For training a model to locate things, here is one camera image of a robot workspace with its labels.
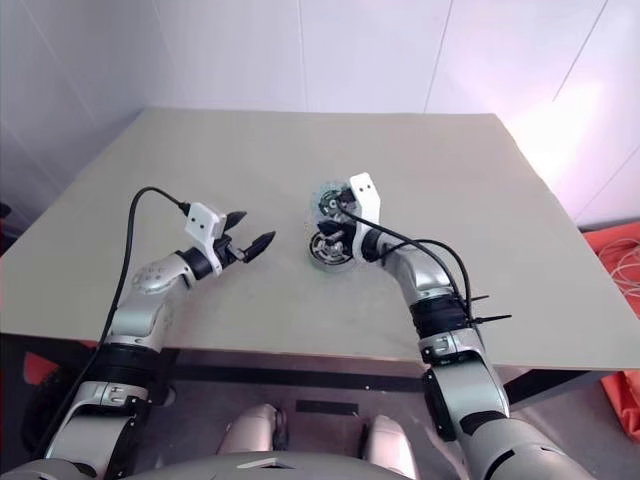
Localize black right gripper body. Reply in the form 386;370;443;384
332;188;361;234

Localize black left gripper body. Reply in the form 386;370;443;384
215;233;250;266

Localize light blue rotor housing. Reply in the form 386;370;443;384
305;180;354;226

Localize silver left robot knee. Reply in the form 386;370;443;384
219;403;289;456

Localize silver robot knee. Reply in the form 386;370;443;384
219;403;289;456
360;413;421;479

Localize silver right robot knee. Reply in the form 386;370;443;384
360;413;421;479

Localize grey robot torso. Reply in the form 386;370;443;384
0;452;401;480

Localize red cart body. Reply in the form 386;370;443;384
22;349;101;381

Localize black rubber wheel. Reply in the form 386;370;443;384
27;369;76;441

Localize large orange cloth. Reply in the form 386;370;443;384
582;219;640;321

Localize small orange cloth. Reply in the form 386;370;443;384
599;369;640;416

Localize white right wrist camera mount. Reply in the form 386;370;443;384
348;172;384;261

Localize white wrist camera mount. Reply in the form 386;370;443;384
348;172;384;261
183;201;226;276

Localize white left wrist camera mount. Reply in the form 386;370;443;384
183;201;226;276

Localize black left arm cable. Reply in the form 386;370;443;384
42;186;193;451

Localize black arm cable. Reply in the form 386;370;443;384
335;198;514;331
42;186;193;451

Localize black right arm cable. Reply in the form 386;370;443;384
335;198;514;331

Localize black table frame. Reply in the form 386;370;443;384
164;349;601;406

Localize white cable coil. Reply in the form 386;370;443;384
597;239;640;296

